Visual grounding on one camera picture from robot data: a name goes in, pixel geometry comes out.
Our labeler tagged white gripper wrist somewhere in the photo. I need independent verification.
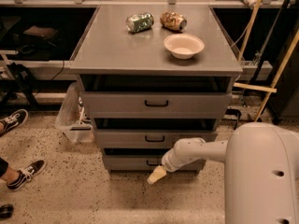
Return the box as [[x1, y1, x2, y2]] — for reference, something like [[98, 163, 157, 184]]
[[147, 149, 183, 185]]

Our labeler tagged grey bottom drawer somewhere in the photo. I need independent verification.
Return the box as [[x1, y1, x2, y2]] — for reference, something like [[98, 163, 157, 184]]
[[101, 154, 207, 173]]

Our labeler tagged grey drawer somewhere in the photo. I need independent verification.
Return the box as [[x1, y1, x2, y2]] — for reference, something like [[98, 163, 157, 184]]
[[95, 130, 217, 148], [101, 154, 207, 173], [81, 91, 232, 119]]

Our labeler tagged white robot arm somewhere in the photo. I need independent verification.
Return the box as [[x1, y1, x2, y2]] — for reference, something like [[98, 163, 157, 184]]
[[148, 122, 299, 224]]

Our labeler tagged grey middle drawer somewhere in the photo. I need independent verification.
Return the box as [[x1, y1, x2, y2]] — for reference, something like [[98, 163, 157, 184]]
[[95, 130, 217, 148]]

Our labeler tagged grey top drawer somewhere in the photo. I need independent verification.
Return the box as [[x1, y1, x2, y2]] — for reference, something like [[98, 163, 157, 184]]
[[81, 91, 232, 119]]

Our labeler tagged grey drawer cabinet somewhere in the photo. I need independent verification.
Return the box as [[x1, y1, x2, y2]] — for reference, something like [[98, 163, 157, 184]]
[[68, 5, 243, 175]]

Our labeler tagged black floor clamp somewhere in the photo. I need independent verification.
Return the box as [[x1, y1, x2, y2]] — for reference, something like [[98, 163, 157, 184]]
[[224, 108, 241, 129]]

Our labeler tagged clear plastic bag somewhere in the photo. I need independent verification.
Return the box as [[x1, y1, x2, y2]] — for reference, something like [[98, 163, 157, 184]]
[[55, 82, 94, 143]]

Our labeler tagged white paper bowl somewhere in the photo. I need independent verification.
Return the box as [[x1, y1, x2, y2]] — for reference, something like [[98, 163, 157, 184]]
[[164, 34, 205, 60]]

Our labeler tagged black white sneaker lower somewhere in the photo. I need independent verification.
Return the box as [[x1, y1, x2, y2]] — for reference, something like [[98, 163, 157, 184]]
[[7, 160, 46, 191]]

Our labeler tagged black white sneaker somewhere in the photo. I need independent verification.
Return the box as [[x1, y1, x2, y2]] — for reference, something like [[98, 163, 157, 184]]
[[7, 160, 46, 191], [0, 109, 29, 136]]

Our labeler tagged black white sneaker upper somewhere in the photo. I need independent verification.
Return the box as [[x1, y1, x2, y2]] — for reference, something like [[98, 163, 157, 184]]
[[0, 109, 29, 136]]

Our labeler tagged crushed green soda can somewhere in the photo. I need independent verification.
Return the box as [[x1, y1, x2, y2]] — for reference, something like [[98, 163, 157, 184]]
[[126, 12, 154, 34]]

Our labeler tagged crushed brown soda can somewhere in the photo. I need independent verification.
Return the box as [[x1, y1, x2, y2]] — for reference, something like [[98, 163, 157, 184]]
[[160, 10, 187, 32]]

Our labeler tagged black shoe tip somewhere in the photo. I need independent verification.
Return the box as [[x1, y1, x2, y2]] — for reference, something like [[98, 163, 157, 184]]
[[0, 204, 14, 219]]

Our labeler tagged black folding stand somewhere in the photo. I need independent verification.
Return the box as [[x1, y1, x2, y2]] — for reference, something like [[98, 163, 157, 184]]
[[0, 63, 38, 107]]

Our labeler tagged brown box on shelf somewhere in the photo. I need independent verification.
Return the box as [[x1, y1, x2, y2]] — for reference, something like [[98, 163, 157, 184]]
[[23, 25, 58, 41]]

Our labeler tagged wooden easel frame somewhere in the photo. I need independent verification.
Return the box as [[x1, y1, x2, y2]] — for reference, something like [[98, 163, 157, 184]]
[[233, 0, 299, 123]]

